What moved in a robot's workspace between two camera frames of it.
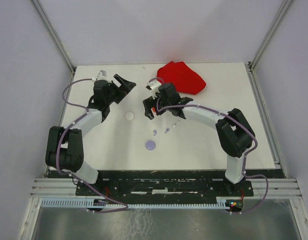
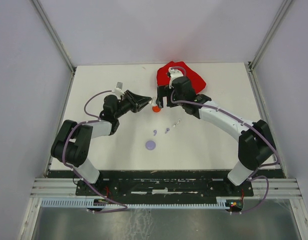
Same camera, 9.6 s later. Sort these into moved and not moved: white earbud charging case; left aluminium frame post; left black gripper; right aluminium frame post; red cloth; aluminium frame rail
Moved: left black gripper; white earbud charging case
Not moved: red cloth; right aluminium frame post; left aluminium frame post; aluminium frame rail
